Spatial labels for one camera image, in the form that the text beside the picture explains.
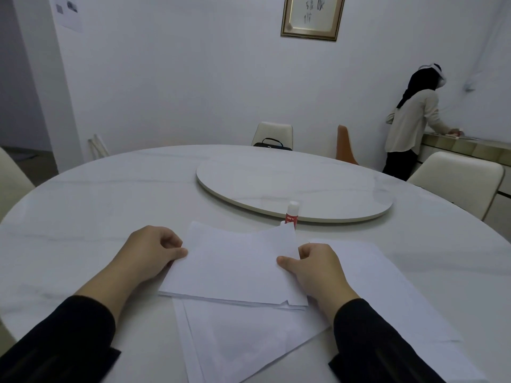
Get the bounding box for person's right hand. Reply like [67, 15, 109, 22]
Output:
[277, 243, 360, 315]

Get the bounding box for person's left hand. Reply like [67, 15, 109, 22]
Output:
[114, 226, 188, 284]

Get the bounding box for person's left forearm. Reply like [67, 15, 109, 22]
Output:
[0, 257, 140, 383]

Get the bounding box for person's right forearm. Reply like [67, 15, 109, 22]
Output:
[317, 290, 446, 383]

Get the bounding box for red and white glue stick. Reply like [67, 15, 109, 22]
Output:
[285, 201, 300, 230]

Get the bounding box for round white marble turntable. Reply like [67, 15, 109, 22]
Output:
[196, 155, 394, 224]

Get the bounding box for white paper sheet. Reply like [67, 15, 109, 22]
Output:
[172, 296, 332, 383]
[307, 239, 488, 383]

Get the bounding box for black handbag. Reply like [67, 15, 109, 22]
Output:
[253, 138, 293, 151]

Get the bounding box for orange chair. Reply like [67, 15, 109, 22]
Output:
[335, 124, 359, 165]

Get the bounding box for cream upholstered chair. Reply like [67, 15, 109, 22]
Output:
[407, 151, 505, 222]
[0, 146, 36, 222]
[251, 122, 294, 151]

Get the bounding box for white rods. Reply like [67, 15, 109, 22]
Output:
[88, 133, 111, 158]

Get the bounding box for beige sideboard cabinet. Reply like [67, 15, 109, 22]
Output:
[414, 131, 511, 244]

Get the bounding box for gold framed picture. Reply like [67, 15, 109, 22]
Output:
[281, 0, 347, 42]

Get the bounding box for white paper wall notice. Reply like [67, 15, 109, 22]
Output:
[50, 0, 84, 33]

